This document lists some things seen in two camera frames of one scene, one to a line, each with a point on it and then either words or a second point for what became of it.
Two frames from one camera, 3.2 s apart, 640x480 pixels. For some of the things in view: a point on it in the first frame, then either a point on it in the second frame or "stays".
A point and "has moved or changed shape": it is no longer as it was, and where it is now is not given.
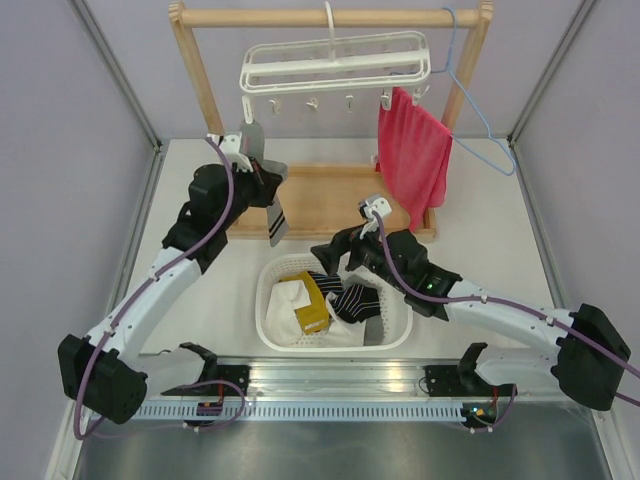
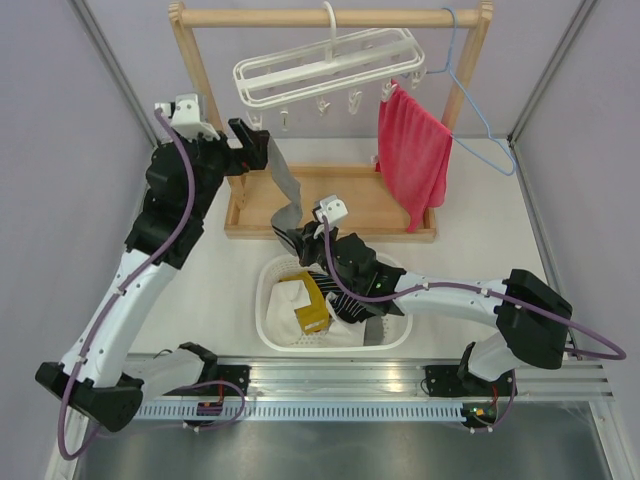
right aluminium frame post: x=575 y=24 stays
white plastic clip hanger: x=327 y=67 has moved or changed shape
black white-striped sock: x=355 y=302 stays
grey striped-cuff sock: x=373 y=331 stays
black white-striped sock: x=327 y=283 stays
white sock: x=283 y=322 stays
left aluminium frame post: x=108 y=58 stays
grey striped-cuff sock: x=253 y=137 has moved or changed shape
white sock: x=340 y=332 stays
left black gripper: x=265 y=183 → x=241 y=159
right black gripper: x=329 y=253 → x=308 y=242
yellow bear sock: x=315 y=317 stays
